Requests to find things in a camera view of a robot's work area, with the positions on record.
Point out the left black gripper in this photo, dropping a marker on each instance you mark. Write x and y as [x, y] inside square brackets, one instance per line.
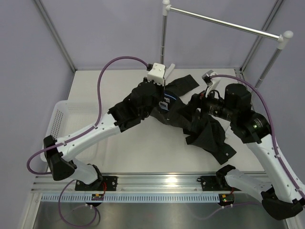
[161, 88]

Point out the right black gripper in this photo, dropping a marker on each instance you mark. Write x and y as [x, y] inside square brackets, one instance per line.
[199, 101]

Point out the blue wire hanger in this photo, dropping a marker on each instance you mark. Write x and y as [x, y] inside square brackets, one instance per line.
[168, 97]

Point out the black pinstripe shirt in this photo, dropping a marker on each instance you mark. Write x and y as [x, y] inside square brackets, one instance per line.
[202, 131]

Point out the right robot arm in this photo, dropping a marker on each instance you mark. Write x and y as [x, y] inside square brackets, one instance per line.
[281, 197]

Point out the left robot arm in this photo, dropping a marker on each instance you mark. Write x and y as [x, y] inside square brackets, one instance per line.
[61, 152]

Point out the white plastic basket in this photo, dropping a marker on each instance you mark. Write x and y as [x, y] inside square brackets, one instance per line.
[70, 116]

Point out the metal clothes rack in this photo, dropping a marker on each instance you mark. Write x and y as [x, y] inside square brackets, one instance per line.
[237, 34]

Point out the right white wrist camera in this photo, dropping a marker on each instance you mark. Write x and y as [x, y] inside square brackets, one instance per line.
[210, 82]

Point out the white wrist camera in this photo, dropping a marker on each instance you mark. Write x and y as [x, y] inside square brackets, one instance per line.
[156, 73]
[210, 82]

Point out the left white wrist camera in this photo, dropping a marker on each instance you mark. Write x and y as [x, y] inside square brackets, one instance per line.
[156, 73]

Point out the right black mount plate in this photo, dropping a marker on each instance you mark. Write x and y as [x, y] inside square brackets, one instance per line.
[213, 183]

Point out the black mount plate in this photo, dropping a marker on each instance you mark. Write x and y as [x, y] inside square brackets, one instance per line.
[109, 183]
[213, 183]

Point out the left black mount plate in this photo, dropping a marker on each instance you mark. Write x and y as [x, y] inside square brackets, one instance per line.
[109, 183]

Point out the white slotted cable duct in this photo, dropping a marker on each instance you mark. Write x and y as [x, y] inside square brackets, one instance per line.
[131, 198]

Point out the aluminium rail base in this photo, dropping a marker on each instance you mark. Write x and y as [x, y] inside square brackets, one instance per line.
[141, 183]

